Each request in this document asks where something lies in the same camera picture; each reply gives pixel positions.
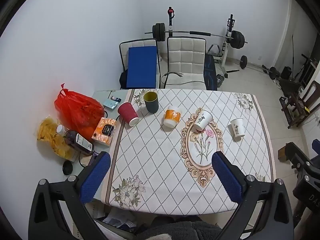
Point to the white padded chair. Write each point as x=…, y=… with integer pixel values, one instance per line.
x=123, y=55
x=186, y=55

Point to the clear bag of yellow chips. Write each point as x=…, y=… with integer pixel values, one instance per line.
x=48, y=132

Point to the white barbell rack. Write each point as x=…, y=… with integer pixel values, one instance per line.
x=228, y=42

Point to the dark liquid bottle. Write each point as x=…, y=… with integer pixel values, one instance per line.
x=77, y=140

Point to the orange and white cup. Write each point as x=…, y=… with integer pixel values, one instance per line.
x=172, y=117

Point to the orange tissue box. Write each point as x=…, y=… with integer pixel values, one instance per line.
x=104, y=131

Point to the red plastic bag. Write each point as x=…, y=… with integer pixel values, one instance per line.
x=77, y=112

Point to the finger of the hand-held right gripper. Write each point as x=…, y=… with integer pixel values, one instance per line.
x=298, y=155

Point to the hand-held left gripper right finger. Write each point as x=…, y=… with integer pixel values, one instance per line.
x=227, y=177

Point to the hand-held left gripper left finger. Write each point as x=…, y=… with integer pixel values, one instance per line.
x=96, y=177

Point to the black weight bench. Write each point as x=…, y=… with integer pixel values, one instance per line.
x=209, y=70

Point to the floral diamond-pattern tablecloth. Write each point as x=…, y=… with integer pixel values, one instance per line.
x=160, y=155

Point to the long barbell with black plates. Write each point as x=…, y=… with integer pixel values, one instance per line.
x=160, y=31

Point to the small teal box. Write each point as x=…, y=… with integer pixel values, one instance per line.
x=110, y=103

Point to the blue flat board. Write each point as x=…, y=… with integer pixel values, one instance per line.
x=142, y=67

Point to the red ribbed paper cup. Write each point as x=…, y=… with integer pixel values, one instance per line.
x=127, y=113

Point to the dark green cup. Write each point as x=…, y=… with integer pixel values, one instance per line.
x=151, y=103

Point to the white printed paper cup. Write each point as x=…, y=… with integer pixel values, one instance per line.
x=237, y=128
x=202, y=121

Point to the short barbell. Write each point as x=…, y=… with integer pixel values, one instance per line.
x=243, y=61

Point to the black round lid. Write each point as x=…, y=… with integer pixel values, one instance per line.
x=67, y=167

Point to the stack of papers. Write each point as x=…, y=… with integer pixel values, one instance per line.
x=117, y=220

